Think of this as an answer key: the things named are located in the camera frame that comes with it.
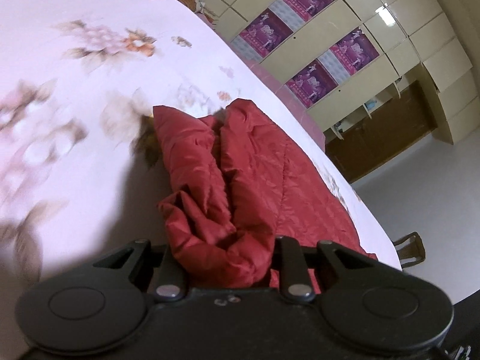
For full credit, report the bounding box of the red down jacket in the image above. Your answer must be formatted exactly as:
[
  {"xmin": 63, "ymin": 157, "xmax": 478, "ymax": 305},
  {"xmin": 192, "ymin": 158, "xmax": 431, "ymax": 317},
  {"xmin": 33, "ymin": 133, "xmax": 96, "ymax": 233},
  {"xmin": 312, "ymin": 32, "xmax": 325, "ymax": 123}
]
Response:
[{"xmin": 153, "ymin": 99, "xmax": 362, "ymax": 289}]

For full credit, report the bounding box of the wooden chair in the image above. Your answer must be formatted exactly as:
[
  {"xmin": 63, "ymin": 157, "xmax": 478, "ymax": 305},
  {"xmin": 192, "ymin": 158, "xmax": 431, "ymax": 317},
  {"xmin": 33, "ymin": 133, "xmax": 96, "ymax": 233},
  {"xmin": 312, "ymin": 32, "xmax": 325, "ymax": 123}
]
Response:
[{"xmin": 393, "ymin": 232, "xmax": 426, "ymax": 269}]

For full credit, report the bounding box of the brown wooden door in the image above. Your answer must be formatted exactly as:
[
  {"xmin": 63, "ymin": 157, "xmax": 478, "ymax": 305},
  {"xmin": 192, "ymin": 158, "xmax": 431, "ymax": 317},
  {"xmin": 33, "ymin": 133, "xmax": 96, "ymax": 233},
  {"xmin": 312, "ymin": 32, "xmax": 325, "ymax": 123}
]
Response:
[{"xmin": 325, "ymin": 82, "xmax": 437, "ymax": 183}]

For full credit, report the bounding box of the lower left purple poster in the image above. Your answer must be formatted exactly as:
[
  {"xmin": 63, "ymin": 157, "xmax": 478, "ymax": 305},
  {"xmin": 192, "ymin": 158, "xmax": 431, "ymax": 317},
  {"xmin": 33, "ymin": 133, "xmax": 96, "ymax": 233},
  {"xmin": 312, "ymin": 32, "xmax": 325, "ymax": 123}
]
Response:
[{"xmin": 286, "ymin": 59, "xmax": 338, "ymax": 108}]

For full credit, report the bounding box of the corner open shelf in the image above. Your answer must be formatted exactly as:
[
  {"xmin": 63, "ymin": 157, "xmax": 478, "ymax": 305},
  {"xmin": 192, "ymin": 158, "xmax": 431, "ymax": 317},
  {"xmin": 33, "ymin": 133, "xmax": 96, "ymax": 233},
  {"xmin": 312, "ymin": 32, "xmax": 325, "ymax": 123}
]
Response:
[{"xmin": 324, "ymin": 76, "xmax": 411, "ymax": 143}]

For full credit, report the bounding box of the lower right purple poster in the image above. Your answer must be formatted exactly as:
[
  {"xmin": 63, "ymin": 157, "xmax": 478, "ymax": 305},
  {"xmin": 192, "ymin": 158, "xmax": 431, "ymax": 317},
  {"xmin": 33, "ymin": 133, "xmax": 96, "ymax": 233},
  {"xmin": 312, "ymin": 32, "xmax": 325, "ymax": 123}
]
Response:
[{"xmin": 329, "ymin": 28, "xmax": 379, "ymax": 76}]

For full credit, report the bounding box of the cream yellow wardrobe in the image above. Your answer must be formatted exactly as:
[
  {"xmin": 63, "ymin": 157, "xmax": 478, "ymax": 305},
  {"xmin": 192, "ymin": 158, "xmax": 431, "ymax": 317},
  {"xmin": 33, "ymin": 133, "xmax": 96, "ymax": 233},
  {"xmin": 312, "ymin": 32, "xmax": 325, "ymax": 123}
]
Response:
[{"xmin": 200, "ymin": 0, "xmax": 479, "ymax": 144}]

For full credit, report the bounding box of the white floral bed sheet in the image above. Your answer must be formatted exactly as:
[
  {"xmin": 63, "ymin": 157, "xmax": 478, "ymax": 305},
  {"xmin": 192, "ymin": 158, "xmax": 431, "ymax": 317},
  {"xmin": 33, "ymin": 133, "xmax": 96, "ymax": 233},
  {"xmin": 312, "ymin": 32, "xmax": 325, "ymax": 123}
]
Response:
[{"xmin": 1, "ymin": 0, "xmax": 400, "ymax": 359}]

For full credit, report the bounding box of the upper left purple poster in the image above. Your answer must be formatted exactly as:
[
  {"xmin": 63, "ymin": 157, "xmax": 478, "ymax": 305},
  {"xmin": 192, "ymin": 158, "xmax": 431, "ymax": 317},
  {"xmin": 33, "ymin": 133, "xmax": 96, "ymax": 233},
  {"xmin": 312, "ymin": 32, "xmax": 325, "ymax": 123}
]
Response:
[{"xmin": 237, "ymin": 9, "xmax": 293, "ymax": 59}]

